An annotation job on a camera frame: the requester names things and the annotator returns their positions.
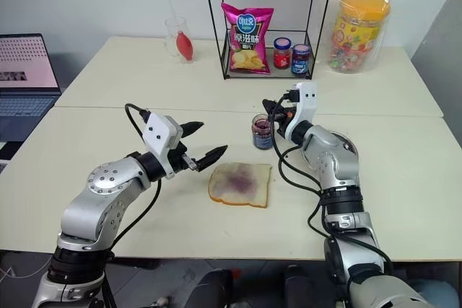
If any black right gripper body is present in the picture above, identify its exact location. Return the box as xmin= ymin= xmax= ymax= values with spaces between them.
xmin=275 ymin=98 xmax=300 ymax=140

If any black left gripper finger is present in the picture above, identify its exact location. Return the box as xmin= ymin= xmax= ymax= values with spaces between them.
xmin=196 ymin=144 xmax=229 ymax=172
xmin=180 ymin=120 xmax=205 ymax=140

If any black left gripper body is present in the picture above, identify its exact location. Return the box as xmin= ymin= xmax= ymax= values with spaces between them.
xmin=164 ymin=124 xmax=201 ymax=178

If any open glass jam jar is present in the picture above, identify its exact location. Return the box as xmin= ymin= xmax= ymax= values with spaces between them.
xmin=250 ymin=113 xmax=272 ymax=150

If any jam-stained white bread slice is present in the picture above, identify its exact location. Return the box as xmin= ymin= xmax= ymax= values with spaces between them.
xmin=207 ymin=162 xmax=273 ymax=210

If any red jam jar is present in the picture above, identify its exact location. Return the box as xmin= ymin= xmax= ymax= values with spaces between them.
xmin=272 ymin=37 xmax=292 ymax=70

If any blue label jam jar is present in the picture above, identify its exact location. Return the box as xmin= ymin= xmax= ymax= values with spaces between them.
xmin=290 ymin=43 xmax=313 ymax=78

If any pink potato chips bag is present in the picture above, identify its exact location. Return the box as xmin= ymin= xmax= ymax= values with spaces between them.
xmin=220 ymin=1 xmax=275 ymax=76

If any red rubber bulb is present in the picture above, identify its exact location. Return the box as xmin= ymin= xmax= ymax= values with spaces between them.
xmin=175 ymin=31 xmax=196 ymax=62

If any clear drinking glass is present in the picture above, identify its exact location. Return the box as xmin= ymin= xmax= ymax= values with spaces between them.
xmin=164 ymin=16 xmax=189 ymax=58

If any orange lid candy jar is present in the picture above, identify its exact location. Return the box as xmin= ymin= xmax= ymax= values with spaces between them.
xmin=329 ymin=0 xmax=392 ymax=73

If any clear thin stick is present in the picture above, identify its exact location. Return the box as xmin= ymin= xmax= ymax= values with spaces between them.
xmin=166 ymin=0 xmax=181 ymax=35

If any dark rounded shape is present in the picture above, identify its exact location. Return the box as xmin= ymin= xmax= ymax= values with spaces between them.
xmin=282 ymin=263 xmax=326 ymax=308
xmin=186 ymin=267 xmax=232 ymax=308

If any dark partition panel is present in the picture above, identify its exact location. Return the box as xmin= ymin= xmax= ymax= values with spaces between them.
xmin=406 ymin=0 xmax=462 ymax=118

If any grey open laptop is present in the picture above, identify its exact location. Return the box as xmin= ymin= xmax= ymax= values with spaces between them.
xmin=0 ymin=33 xmax=63 ymax=143

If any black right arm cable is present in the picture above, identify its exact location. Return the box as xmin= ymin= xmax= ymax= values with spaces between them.
xmin=271 ymin=89 xmax=395 ymax=276

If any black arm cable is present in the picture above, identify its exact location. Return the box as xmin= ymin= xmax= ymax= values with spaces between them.
xmin=271 ymin=89 xmax=395 ymax=276
xmin=104 ymin=102 xmax=162 ymax=308

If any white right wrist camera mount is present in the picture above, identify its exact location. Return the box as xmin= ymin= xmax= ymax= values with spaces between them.
xmin=284 ymin=82 xmax=319 ymax=133

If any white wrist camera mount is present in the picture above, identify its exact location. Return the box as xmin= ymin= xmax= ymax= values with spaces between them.
xmin=284 ymin=82 xmax=319 ymax=133
xmin=141 ymin=113 xmax=181 ymax=179

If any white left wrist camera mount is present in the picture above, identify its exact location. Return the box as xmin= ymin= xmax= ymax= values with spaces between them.
xmin=141 ymin=113 xmax=181 ymax=179

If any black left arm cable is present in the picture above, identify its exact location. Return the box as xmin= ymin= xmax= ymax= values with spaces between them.
xmin=104 ymin=102 xmax=162 ymax=308

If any black wire shelf rack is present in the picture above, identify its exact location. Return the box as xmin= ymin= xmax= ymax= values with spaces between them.
xmin=201 ymin=0 xmax=336 ymax=82

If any thin white floor cable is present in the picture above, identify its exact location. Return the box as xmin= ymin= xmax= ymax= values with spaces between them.
xmin=0 ymin=252 xmax=52 ymax=281

